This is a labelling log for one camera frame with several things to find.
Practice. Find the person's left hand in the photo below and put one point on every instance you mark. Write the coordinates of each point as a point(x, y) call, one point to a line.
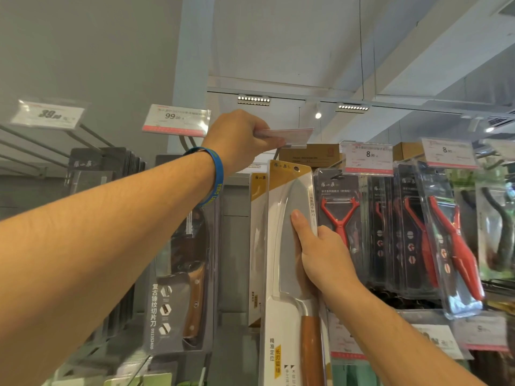
point(237, 140)

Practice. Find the person's right hand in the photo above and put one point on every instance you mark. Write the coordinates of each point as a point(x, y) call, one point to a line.
point(330, 265)

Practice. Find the grey-backed flip price tag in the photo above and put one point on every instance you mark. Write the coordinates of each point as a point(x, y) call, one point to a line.
point(293, 135)

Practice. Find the grey metal display shelf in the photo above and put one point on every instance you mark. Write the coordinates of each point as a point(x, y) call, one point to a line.
point(235, 257)

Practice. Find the packaged cleaver wooden handle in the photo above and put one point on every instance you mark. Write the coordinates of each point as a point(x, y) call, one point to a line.
point(100, 160)

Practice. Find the packaged round black knife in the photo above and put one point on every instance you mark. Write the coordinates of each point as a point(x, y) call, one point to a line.
point(169, 317)

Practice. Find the person's right forearm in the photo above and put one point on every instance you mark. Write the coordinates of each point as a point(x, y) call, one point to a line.
point(382, 341)

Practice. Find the person's left forearm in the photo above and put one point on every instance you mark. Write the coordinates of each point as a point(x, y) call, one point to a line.
point(100, 253)

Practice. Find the blue wristband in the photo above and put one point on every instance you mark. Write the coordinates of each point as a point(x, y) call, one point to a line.
point(219, 172)

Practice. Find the black linear track light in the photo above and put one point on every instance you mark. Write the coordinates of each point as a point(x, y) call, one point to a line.
point(352, 107)
point(253, 99)

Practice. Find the white red-edged price tag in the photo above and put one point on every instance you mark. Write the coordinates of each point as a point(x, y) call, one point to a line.
point(177, 120)
point(48, 114)
point(368, 158)
point(480, 331)
point(442, 335)
point(503, 150)
point(448, 153)
point(338, 337)

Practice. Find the brown cardboard box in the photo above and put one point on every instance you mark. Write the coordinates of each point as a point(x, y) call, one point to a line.
point(406, 151)
point(310, 156)

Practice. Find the row of red Y-peeler packages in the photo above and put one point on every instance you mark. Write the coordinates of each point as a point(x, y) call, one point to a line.
point(338, 184)

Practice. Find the row of mint carded utensils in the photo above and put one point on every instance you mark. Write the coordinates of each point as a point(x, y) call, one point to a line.
point(346, 375)

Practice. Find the row of red straight-peeler packages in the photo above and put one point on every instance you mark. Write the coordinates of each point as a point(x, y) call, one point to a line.
point(454, 253)

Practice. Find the long ceiling air conditioner vent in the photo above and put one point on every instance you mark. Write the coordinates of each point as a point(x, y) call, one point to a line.
point(501, 120)

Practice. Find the square ceiling air vent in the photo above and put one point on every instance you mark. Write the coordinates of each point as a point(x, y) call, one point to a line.
point(509, 5)

